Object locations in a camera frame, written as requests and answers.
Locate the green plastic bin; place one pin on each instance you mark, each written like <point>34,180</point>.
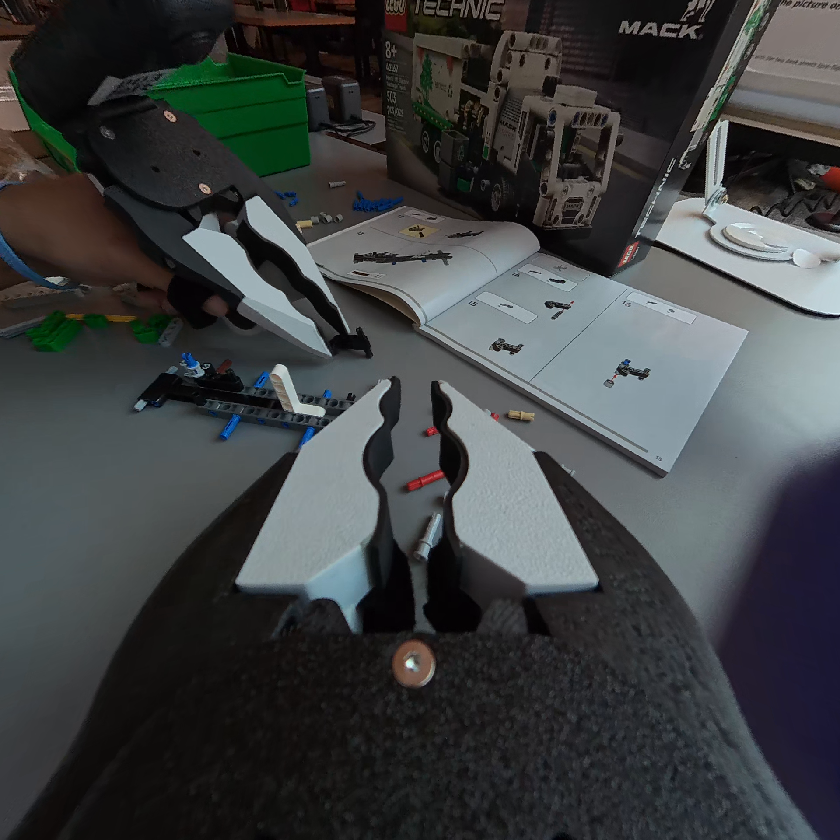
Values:
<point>256,111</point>

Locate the small black lego connector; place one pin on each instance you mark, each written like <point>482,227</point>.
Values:
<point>351,342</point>

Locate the person's left hand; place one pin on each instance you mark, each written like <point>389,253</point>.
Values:
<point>131,262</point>

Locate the white board stand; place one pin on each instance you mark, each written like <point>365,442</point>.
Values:
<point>754,275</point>

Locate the red lego axle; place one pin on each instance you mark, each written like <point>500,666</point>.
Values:
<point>423,481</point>

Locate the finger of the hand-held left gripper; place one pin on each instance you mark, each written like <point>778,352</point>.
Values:
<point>262,295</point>
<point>289,243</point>

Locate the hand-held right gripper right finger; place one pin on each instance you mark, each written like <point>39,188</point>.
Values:
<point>518,512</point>

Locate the lego chassis assembly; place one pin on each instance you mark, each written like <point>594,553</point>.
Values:
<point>249,400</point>

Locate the instruction sheet board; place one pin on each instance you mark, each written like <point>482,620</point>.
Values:
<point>800,46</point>

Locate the lego instruction booklet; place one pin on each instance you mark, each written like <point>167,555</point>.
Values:
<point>525,308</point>

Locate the black lego set box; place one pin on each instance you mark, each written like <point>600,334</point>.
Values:
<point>558,98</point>

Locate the yellow lego axle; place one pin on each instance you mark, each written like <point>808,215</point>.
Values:
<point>105,317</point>

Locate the tan lego pin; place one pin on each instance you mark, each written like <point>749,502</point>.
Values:
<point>520,415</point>

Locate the pile of blue lego pins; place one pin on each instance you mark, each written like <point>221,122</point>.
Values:
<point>377,200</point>

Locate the dark purple cloth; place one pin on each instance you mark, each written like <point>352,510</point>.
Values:
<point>787,656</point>

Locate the person's left forearm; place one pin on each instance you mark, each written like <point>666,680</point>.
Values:
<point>46,223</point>

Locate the pile of green lego pieces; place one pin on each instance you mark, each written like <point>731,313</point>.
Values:
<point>59,331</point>

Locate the grey lego connector row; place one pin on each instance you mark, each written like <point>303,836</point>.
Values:
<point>327,219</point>

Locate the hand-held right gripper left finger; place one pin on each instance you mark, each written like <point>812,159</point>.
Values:
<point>321,512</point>

